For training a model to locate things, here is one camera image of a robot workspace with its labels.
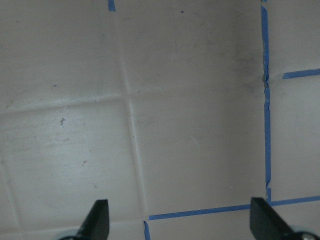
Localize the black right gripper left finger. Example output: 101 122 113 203
74 199 110 240

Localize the brown paper table cover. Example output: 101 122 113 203
0 0 320 240

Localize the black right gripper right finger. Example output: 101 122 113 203
249 197 310 240

